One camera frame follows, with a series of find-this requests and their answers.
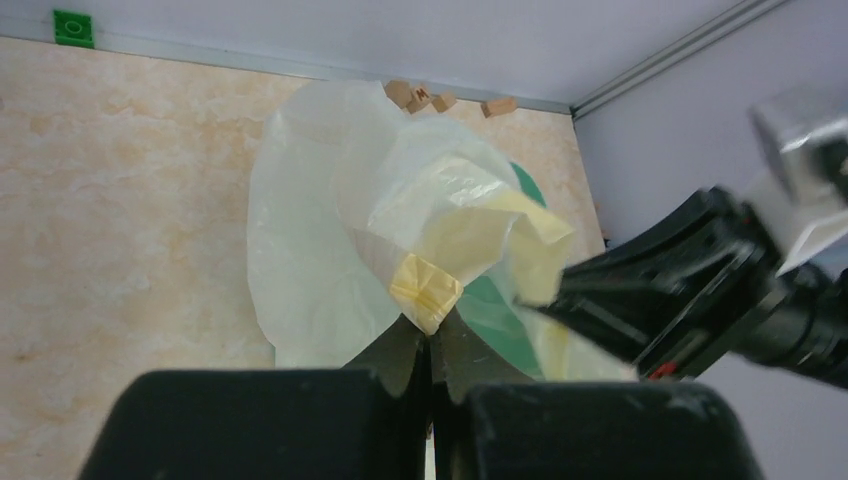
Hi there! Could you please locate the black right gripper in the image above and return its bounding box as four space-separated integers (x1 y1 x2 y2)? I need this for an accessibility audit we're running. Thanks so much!
535 187 776 379

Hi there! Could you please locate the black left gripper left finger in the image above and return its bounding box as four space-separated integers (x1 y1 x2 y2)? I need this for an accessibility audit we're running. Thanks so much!
80 318 429 479

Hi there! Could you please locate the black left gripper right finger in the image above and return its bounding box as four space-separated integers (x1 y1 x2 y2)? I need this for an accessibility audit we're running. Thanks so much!
430 312 763 479

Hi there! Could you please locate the green plastic trash bin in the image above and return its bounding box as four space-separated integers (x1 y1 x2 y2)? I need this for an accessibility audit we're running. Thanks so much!
442 162 569 379

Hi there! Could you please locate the translucent yellow trash bag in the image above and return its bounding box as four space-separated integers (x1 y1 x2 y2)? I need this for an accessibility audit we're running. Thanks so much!
246 81 635 381

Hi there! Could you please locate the wooden cork block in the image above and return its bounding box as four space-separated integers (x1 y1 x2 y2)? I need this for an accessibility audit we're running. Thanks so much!
481 97 518 118

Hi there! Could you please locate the small wooden cube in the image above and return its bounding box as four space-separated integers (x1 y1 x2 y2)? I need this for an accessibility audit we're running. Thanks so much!
431 92 457 113

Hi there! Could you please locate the small wooden block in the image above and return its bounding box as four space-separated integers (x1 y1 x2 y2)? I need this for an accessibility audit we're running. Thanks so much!
384 79 412 110

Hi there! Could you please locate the small green block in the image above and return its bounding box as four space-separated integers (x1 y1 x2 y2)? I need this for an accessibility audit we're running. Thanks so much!
52 9 95 49

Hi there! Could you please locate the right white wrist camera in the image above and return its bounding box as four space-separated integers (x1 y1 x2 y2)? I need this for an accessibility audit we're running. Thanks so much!
744 86 847 275

